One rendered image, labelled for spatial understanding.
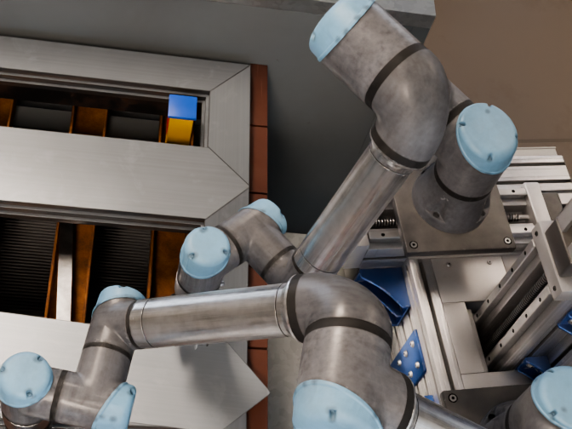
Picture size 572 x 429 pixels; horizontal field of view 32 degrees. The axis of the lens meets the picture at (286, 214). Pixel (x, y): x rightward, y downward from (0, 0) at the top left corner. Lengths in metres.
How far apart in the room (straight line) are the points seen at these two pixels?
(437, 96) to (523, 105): 2.28
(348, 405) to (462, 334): 0.72
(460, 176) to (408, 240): 0.16
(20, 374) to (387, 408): 0.52
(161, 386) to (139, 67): 0.75
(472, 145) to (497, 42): 2.09
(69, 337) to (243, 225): 0.44
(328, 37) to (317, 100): 1.02
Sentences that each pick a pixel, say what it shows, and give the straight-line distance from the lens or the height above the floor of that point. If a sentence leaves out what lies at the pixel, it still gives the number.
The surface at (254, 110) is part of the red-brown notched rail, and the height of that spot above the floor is 0.83.
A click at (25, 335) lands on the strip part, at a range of 1.88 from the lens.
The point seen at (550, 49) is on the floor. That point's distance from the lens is 3.89.
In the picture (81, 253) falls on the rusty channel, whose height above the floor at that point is 0.68.
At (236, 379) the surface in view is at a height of 0.86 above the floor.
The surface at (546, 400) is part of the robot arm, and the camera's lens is 1.54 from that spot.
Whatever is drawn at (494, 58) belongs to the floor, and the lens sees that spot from 3.75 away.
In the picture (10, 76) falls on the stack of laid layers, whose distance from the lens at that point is 2.23.
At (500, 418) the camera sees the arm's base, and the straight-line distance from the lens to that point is 1.68.
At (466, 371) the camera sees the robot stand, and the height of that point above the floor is 0.95.
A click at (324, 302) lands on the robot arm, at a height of 1.43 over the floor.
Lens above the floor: 2.55
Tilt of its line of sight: 56 degrees down
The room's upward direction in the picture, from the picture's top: 19 degrees clockwise
